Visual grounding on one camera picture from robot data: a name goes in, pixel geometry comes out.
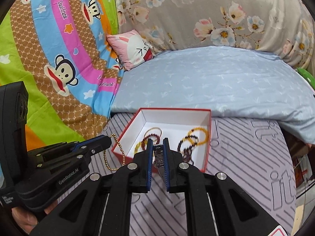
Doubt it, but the gold bead bracelet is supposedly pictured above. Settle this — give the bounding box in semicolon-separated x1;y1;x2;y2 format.
102;133;127;172

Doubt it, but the yellow amber bead bracelet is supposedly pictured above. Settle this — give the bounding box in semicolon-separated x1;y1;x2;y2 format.
187;126;210;146

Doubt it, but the light blue pillow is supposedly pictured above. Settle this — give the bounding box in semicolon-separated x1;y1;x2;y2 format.
111;46;314;144

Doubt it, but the pink bunny pillow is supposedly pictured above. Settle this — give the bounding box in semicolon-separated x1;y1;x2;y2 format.
106;30;154;71

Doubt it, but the colorful monkey cartoon quilt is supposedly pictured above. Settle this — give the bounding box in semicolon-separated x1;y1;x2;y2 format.
1;0;123;150

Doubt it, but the red bead bracelet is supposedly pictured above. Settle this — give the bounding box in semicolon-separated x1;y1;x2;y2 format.
140;133;161;150

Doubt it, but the grey floral blanket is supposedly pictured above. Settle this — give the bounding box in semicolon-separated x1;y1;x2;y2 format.
116;0;314;69

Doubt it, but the purple garnet bead bracelet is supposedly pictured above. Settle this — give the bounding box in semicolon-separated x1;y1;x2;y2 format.
177;135;200;165

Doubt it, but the grey striped bed sheet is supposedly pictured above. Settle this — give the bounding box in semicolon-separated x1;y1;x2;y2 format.
56;112;297;236

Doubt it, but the silver metal wristwatch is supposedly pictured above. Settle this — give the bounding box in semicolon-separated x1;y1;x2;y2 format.
153;145;164;179

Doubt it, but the red cardboard jewelry box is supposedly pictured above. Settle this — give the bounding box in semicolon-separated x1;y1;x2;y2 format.
112;108;211;172

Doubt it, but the person left hand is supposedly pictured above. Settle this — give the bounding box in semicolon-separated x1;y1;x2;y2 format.
11;199;59;235

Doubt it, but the green object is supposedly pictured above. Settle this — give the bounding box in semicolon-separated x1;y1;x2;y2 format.
297;68;315;89

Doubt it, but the thin gold bangle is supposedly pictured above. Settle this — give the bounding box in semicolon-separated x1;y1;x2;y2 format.
144;127;162;138

